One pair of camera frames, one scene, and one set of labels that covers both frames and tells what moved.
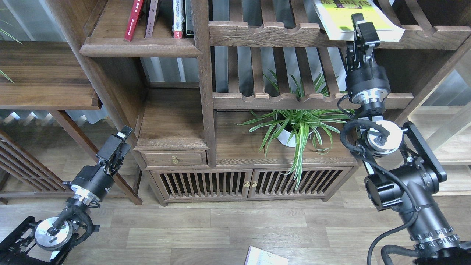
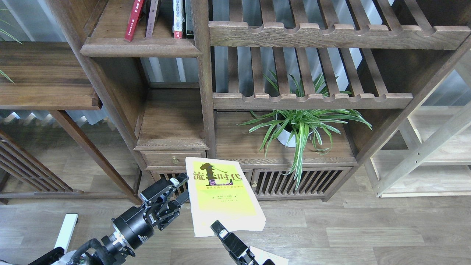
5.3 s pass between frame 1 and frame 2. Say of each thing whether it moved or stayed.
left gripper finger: moved
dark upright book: stayed
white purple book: stayed
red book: stayed
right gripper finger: moved
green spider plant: stayed
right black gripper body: moved
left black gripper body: moved
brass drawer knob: stayed
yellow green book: moved
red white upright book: stayed
